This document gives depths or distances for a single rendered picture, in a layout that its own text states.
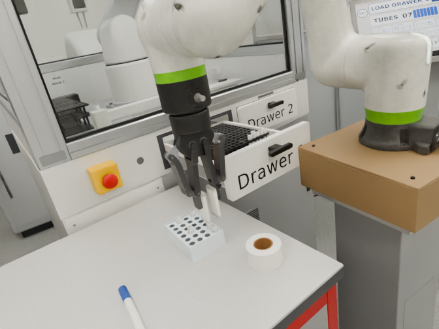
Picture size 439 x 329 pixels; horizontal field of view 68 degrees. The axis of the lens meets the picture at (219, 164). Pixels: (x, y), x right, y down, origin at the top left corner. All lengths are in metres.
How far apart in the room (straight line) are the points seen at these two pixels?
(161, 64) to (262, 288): 0.42
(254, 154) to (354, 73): 0.30
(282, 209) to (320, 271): 0.82
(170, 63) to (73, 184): 0.51
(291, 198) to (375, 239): 0.60
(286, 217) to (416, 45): 0.92
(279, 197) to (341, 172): 0.64
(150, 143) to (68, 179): 0.25
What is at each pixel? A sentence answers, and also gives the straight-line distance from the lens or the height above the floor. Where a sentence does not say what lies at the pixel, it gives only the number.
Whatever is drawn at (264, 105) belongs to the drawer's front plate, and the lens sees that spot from 1.21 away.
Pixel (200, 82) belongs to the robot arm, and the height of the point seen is 1.12.
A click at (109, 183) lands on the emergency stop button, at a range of 0.89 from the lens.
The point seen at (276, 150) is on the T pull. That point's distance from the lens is 0.76.
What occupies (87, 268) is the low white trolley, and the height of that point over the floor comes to 0.76.
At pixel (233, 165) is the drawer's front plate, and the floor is 0.91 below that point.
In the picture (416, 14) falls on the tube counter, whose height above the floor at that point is 1.11.
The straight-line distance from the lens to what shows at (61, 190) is 0.94.
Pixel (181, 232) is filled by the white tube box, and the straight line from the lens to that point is 0.75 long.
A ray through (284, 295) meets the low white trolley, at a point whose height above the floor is 0.76.
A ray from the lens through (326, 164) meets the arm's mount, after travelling 0.82.
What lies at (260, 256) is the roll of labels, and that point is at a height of 0.80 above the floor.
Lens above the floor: 1.20
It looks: 23 degrees down
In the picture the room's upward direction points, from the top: 11 degrees counter-clockwise
